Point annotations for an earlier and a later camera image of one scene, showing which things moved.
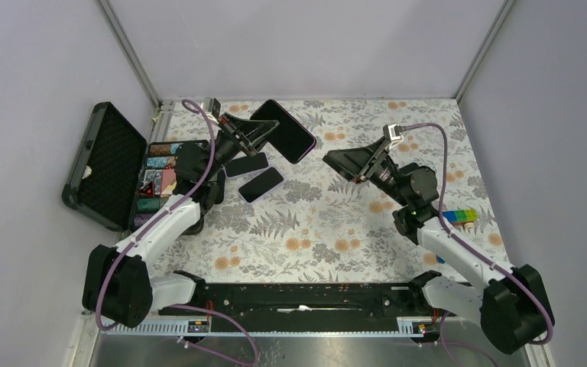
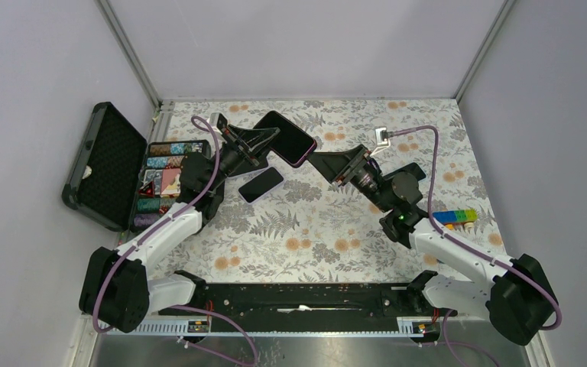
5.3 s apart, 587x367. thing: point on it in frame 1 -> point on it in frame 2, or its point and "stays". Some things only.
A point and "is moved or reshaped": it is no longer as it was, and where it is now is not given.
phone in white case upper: [246, 165] stays
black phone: [293, 141] is moved or reshaped
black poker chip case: [118, 178] stays
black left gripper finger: [257, 144] -> [258, 155]
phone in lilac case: [261, 185] stays
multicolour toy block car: [462, 217] stays
